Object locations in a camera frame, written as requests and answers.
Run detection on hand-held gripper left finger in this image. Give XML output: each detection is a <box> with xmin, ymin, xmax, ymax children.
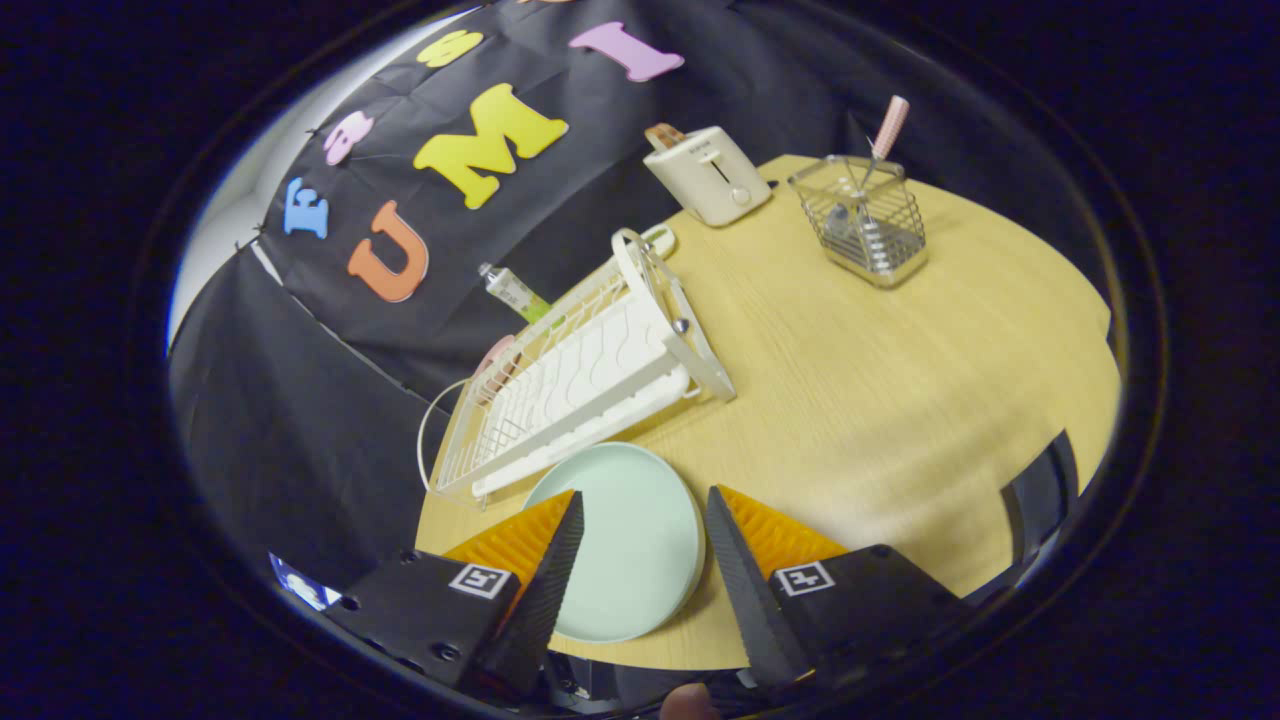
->
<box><xmin>325</xmin><ymin>490</ymin><xmax>586</xmax><ymax>701</ymax></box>

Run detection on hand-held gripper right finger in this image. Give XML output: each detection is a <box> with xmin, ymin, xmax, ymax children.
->
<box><xmin>706</xmin><ymin>485</ymin><xmax>971</xmax><ymax>691</ymax></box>

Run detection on mint green plate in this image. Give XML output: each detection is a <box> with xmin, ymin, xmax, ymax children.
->
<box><xmin>520</xmin><ymin>442</ymin><xmax>707</xmax><ymax>644</ymax></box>

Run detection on white wire dish rack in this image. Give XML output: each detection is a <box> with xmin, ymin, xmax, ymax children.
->
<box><xmin>417</xmin><ymin>227</ymin><xmax>738</xmax><ymax>501</ymax></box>

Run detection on metal wire basket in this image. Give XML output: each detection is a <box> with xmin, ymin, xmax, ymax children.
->
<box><xmin>787</xmin><ymin>154</ymin><xmax>928</xmax><ymax>290</ymax></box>

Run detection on pink checked handle spoon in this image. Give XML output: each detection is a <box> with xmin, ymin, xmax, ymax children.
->
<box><xmin>825</xmin><ymin>95</ymin><xmax>911</xmax><ymax>246</ymax></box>

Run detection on pink plate with food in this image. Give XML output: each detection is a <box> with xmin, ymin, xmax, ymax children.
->
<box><xmin>472</xmin><ymin>334</ymin><xmax>521</xmax><ymax>401</ymax></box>

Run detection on black backdrop cloth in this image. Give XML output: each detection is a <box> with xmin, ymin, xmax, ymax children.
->
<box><xmin>168</xmin><ymin>0</ymin><xmax>1101</xmax><ymax>591</ymax></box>

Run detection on green label plastic bottle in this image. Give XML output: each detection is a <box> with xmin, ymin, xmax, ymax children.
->
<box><xmin>478</xmin><ymin>262</ymin><xmax>553</xmax><ymax>324</ymax></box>

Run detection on cream white toaster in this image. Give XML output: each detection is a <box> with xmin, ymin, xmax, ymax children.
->
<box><xmin>643</xmin><ymin>125</ymin><xmax>773</xmax><ymax>228</ymax></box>

